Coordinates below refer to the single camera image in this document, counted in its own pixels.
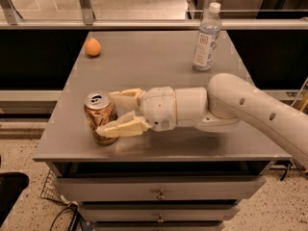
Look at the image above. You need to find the grey drawer cabinet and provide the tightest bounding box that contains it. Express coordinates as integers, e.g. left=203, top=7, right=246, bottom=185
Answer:
left=34, top=31, right=291, bottom=231

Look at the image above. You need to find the clear plastic water bottle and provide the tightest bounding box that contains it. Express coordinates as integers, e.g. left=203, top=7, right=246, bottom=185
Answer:
left=192, top=2, right=221, bottom=71

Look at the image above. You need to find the metal top drawer knob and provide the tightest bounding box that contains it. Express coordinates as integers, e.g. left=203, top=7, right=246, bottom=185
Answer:
left=157, top=190, right=167, bottom=200

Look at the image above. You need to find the orange soda can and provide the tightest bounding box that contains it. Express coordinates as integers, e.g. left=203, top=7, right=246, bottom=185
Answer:
left=84, top=90, right=117, bottom=145

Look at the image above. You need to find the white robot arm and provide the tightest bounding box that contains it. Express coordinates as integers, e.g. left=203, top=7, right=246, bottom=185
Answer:
left=96, top=73, right=308, bottom=167

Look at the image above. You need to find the metal drawer knob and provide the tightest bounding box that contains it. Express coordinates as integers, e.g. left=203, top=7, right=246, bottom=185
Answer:
left=157, top=190, right=167, bottom=200
left=156, top=214, right=165, bottom=223

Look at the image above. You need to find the yellow stand frame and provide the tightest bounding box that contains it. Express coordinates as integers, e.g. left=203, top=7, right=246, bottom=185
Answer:
left=292, top=77, right=308, bottom=112

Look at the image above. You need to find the metal railing frame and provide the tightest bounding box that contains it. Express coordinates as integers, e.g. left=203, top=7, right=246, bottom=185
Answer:
left=0, top=0, right=308, bottom=30

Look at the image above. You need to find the black cable on floor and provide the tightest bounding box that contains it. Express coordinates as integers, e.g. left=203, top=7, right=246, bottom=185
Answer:
left=48, top=204, right=88, bottom=231

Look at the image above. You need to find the wire mesh basket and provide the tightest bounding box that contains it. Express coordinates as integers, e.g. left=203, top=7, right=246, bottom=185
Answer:
left=40, top=170, right=66, bottom=206

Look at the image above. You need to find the grey drawer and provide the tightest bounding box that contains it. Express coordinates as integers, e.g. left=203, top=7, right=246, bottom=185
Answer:
left=54, top=176, right=266, bottom=202
left=80, top=205, right=239, bottom=222

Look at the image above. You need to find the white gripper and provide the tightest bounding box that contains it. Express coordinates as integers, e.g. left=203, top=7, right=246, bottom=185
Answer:
left=96, top=87, right=176, bottom=138

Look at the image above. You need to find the black chair seat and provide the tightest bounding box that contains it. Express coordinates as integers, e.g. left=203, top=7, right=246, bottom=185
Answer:
left=0, top=172, right=29, bottom=226

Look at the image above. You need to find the top grey drawer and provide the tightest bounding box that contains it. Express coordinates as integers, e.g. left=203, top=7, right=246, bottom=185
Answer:
left=54, top=176, right=266, bottom=202

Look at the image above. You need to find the orange fruit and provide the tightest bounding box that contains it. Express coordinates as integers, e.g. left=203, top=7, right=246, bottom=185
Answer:
left=85, top=38, right=101, bottom=57

